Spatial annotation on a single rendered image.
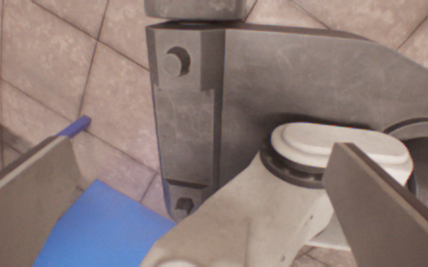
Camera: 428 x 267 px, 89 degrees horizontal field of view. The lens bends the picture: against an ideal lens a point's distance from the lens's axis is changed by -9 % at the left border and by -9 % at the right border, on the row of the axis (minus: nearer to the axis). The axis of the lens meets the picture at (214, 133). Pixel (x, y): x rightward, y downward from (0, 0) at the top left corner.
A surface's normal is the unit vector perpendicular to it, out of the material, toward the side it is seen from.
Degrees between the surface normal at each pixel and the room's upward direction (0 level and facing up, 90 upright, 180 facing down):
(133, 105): 0
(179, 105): 0
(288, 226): 90
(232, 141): 0
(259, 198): 90
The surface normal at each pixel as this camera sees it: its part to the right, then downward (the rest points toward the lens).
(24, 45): -0.20, 0.49
